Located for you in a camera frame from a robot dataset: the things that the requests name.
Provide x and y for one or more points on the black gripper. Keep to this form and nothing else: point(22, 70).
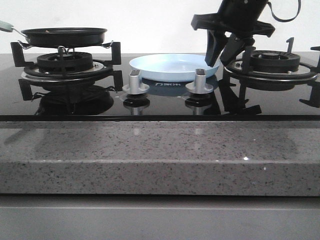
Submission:
point(239, 17)

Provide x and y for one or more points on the light blue plate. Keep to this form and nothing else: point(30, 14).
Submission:
point(172, 67)

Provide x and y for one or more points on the black frying pan green handle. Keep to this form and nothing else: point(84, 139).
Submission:
point(64, 35)

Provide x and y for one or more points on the black pan support grate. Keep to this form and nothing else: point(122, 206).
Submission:
point(100, 70)
point(306, 74)

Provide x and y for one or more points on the black round gas burner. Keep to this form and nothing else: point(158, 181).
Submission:
point(73, 62)
point(272, 61)

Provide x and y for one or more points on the silver stove knob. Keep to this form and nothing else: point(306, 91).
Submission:
point(135, 85)
point(199, 85)

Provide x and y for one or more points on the black glass gas cooktop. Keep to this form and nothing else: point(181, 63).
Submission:
point(231, 100)

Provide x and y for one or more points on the grey cabinet front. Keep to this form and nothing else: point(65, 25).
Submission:
point(146, 217)

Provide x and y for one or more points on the silver wire pan reducer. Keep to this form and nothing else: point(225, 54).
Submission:
point(18, 47)

